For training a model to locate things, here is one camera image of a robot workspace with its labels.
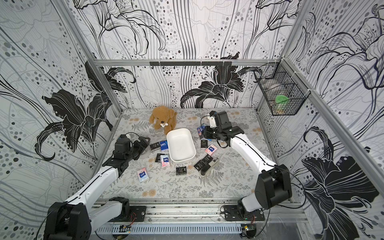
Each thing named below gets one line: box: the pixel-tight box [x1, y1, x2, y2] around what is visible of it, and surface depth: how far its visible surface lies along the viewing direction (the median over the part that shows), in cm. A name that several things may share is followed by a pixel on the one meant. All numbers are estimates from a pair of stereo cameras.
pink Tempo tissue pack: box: [160, 155, 171, 167], surface depth 90 cm
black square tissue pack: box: [176, 166, 187, 176], surface depth 87 cm
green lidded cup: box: [275, 95, 290, 104], surface depth 81 cm
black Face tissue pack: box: [149, 142, 161, 151], surface depth 97 cm
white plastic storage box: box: [166, 128, 197, 163], surface depth 100 cm
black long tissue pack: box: [193, 154, 213, 172], surface depth 90 cm
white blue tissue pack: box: [137, 167, 150, 183], surface depth 85 cm
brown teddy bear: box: [149, 105, 178, 135], surface depth 96 cm
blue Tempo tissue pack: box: [159, 140, 169, 153], surface depth 97 cm
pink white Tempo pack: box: [205, 144, 218, 156], surface depth 95 cm
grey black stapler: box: [194, 154, 214, 172], surface depth 90 cm
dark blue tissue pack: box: [197, 125, 206, 136], surface depth 84 cm
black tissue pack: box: [155, 153, 165, 163], surface depth 92 cm
